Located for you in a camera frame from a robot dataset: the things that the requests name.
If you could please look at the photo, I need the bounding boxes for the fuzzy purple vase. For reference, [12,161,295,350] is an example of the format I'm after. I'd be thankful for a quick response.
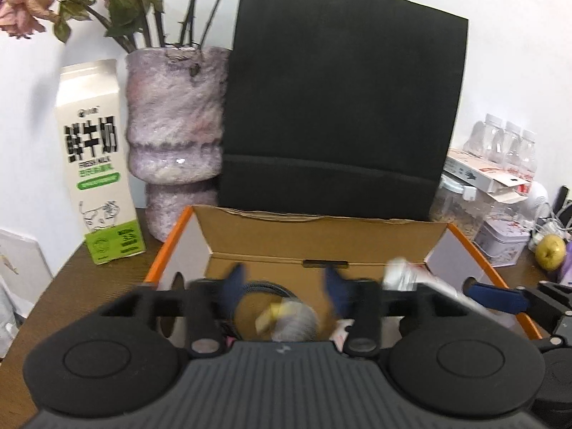
[124,45,230,243]

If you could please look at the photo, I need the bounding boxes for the clear container white lid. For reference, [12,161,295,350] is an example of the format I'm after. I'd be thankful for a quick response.
[430,173,492,243]

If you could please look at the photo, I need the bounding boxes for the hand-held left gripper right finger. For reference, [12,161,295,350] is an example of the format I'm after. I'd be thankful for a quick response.
[324,267,457,359]

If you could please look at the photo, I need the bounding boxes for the clear water bottle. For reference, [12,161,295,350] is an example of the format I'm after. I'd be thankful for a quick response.
[516,129,538,182]
[464,114,505,166]
[496,122,523,175]

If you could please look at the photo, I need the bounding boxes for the black paper bag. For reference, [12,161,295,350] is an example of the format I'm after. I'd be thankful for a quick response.
[217,0,469,224]

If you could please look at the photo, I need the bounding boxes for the white green milk carton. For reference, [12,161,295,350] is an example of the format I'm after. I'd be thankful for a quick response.
[54,58,147,266]

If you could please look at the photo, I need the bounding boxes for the white round device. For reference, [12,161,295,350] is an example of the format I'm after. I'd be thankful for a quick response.
[524,182,551,230]

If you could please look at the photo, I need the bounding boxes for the white plastic wrapper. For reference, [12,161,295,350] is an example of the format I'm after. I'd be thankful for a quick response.
[381,256,470,307]

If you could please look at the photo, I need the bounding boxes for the white printed tin box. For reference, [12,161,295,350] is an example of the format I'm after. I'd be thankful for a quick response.
[473,218,533,270]

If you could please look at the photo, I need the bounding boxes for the white desk calendar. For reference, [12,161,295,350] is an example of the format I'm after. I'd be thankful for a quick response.
[0,228,53,338]

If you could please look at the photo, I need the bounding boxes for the black braided cable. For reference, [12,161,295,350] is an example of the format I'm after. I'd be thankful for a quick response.
[229,279,305,341]

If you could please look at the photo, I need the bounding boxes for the white cables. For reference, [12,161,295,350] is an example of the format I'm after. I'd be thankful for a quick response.
[528,197,572,251]

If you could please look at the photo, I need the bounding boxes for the yellow green apple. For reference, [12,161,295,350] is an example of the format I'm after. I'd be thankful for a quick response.
[535,234,568,272]

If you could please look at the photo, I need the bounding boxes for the dried rose bouquet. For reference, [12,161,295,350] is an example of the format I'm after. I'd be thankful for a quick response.
[0,0,240,54]

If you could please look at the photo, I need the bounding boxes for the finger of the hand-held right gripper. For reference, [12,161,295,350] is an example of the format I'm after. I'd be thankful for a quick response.
[462,277,534,315]

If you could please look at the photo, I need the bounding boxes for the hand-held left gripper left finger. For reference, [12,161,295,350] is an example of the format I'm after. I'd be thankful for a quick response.
[96,263,248,359]

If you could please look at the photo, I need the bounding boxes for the white flat carton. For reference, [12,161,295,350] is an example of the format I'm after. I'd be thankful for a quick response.
[444,149,532,205]

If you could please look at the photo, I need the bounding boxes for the cardboard box orange trim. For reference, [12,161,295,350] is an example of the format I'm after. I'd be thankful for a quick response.
[142,204,545,351]

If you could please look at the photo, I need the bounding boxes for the yellow and grey small object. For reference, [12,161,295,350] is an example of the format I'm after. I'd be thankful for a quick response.
[254,300,321,343]

